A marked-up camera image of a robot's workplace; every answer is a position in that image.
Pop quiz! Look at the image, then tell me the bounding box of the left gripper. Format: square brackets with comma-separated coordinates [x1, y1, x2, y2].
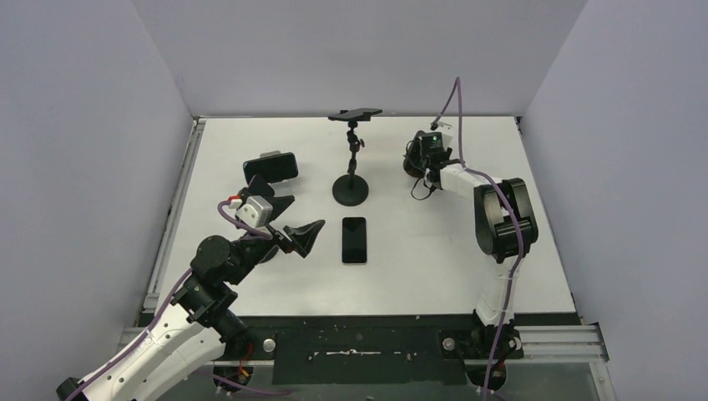
[226, 195, 324, 285]

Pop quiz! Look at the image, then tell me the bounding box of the phone from wooden stand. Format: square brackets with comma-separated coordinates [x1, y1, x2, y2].
[341, 217, 367, 265]

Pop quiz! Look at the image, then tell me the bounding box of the black round base stand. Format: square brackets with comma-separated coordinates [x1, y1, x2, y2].
[235, 187, 272, 263]

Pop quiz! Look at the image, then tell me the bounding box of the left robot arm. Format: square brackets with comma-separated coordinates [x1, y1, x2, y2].
[56, 189, 326, 400]

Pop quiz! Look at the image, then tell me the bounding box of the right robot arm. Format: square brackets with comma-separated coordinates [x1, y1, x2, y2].
[402, 131, 539, 359]

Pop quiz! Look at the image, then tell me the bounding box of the white metal phone stand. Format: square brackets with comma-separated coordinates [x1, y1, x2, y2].
[260, 150, 293, 196]

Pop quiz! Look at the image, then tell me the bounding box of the phone on white stand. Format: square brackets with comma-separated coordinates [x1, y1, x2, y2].
[242, 152, 299, 183]

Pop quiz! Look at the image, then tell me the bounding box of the tall black tripod stand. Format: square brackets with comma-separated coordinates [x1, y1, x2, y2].
[332, 122, 369, 207]

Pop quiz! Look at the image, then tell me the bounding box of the wooden base phone stand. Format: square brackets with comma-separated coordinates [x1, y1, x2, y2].
[403, 160, 425, 179]

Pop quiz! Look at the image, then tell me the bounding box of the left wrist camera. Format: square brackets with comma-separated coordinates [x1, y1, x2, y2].
[226, 195, 274, 228]

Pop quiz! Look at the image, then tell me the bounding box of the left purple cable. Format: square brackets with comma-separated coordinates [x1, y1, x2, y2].
[63, 175, 275, 401]

